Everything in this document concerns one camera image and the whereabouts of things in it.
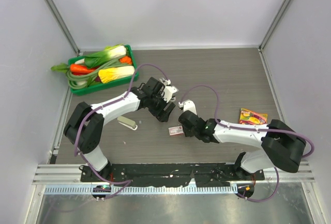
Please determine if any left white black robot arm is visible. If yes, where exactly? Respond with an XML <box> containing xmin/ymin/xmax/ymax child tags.
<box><xmin>64</xmin><ymin>77</ymin><xmax>178</xmax><ymax>182</ymax></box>

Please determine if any aluminium rail front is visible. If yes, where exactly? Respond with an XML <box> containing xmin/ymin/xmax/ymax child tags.
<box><xmin>32</xmin><ymin>161</ymin><xmax>316</xmax><ymax>183</ymax></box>

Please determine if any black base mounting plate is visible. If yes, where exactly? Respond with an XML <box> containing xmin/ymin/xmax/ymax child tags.
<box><xmin>80</xmin><ymin>162</ymin><xmax>266</xmax><ymax>187</ymax></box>

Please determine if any yellow napa cabbage toy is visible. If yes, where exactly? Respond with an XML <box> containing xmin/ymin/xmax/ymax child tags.
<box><xmin>98</xmin><ymin>66</ymin><xmax>135</xmax><ymax>84</ymax></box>

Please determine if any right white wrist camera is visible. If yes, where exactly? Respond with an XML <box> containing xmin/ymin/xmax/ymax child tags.
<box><xmin>178</xmin><ymin>100</ymin><xmax>197</xmax><ymax>115</ymax></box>

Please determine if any red white staple box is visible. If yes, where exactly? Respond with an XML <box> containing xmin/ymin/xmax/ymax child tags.
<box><xmin>168</xmin><ymin>126</ymin><xmax>184</xmax><ymax>136</ymax></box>

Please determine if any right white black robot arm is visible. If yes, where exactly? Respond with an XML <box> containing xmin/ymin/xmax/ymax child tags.
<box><xmin>178</xmin><ymin>110</ymin><xmax>306</xmax><ymax>180</ymax></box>

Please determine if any green plastic tray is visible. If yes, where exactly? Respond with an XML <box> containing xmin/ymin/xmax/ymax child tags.
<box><xmin>68</xmin><ymin>44</ymin><xmax>139</xmax><ymax>96</ymax></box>

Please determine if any orange carrot toy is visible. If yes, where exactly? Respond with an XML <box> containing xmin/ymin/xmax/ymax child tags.
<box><xmin>70</xmin><ymin>64</ymin><xmax>97</xmax><ymax>76</ymax></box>

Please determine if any green white bok choy toy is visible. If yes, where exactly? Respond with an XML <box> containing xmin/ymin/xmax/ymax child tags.
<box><xmin>84</xmin><ymin>44</ymin><xmax>127</xmax><ymax>68</ymax></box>

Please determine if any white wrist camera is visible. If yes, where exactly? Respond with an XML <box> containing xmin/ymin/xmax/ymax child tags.
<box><xmin>163</xmin><ymin>85</ymin><xmax>178</xmax><ymax>102</ymax></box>
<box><xmin>178</xmin><ymin>100</ymin><xmax>197</xmax><ymax>115</ymax></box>

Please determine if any green leaf outside tray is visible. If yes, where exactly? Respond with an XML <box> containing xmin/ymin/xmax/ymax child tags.
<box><xmin>51</xmin><ymin>63</ymin><xmax>70</xmax><ymax>73</ymax></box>

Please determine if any small orange carrot piece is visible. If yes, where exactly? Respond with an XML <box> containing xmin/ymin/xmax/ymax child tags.
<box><xmin>119</xmin><ymin>56</ymin><xmax>133</xmax><ymax>65</ymax></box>

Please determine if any small beige stapler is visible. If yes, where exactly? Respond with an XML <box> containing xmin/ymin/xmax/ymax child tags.
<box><xmin>117</xmin><ymin>116</ymin><xmax>138</xmax><ymax>131</ymax></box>

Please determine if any black and beige stapler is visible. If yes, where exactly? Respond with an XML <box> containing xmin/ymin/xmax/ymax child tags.
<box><xmin>159</xmin><ymin>78</ymin><xmax>169</xmax><ymax>85</ymax></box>

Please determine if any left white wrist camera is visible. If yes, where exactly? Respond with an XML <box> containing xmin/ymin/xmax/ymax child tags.
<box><xmin>163</xmin><ymin>85</ymin><xmax>178</xmax><ymax>102</ymax></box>

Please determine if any green long beans toy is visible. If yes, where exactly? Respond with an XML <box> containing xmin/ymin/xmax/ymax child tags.
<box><xmin>66</xmin><ymin>59</ymin><xmax>133</xmax><ymax>89</ymax></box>

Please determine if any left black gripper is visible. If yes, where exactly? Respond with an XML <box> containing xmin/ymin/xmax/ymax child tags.
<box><xmin>148</xmin><ymin>92</ymin><xmax>175</xmax><ymax>122</ymax></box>

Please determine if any orange snack packet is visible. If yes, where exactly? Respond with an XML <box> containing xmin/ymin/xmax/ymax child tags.
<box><xmin>239</xmin><ymin>108</ymin><xmax>268</xmax><ymax>125</ymax></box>

